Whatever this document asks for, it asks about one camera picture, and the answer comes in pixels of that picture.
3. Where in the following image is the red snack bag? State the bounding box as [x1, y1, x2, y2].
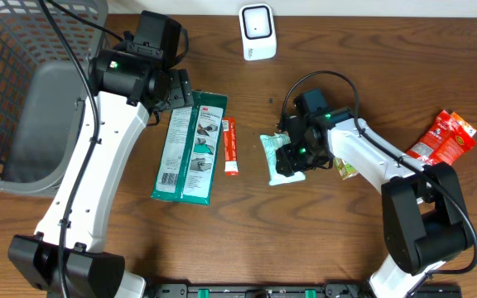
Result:
[407, 110, 477, 165]

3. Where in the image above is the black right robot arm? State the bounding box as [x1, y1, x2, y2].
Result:
[276, 89, 477, 297]

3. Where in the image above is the red chocolate bar wrapper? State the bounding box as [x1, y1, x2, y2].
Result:
[222, 118, 239, 175]

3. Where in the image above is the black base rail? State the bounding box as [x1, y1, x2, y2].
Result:
[142, 282, 463, 298]

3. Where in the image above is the green tea drink carton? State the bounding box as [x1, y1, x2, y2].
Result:
[334, 157, 359, 180]

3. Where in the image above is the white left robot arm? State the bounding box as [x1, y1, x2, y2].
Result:
[8, 11, 193, 297]

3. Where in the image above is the mint wet wipes pack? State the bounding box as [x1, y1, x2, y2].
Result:
[259, 133, 306, 186]

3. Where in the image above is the green white 3M package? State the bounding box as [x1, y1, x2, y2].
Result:
[151, 91, 228, 205]

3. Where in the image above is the grey plastic mesh basket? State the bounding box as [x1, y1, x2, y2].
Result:
[0, 0, 111, 198]

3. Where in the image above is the white barcode scanner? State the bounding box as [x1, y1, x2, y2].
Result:
[238, 3, 277, 61]

